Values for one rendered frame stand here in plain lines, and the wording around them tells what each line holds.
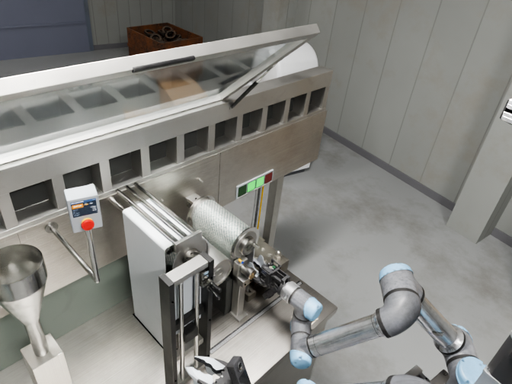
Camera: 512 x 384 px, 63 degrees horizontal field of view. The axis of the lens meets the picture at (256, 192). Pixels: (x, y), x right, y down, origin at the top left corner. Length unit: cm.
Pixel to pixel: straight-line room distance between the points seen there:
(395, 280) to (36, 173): 117
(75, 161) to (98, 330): 72
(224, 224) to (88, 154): 54
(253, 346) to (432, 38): 333
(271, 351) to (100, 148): 98
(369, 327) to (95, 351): 99
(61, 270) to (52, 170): 39
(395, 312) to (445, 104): 308
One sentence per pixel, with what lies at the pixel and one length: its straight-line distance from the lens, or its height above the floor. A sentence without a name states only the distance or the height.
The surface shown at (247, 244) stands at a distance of 154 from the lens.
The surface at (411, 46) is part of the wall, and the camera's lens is 442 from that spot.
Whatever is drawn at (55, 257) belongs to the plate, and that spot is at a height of 129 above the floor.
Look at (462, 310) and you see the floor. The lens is 349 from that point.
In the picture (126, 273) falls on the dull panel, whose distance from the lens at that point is 177.
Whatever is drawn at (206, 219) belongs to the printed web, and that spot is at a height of 129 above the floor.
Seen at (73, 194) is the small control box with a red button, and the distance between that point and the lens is 106.
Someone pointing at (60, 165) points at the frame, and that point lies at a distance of 137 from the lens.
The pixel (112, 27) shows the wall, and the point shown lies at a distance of 786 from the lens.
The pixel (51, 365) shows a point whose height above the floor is 114.
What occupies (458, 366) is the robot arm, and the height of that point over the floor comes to 104.
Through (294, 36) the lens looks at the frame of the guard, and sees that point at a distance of 124.
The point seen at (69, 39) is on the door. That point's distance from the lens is 765.
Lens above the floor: 231
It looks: 35 degrees down
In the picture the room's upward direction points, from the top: 6 degrees clockwise
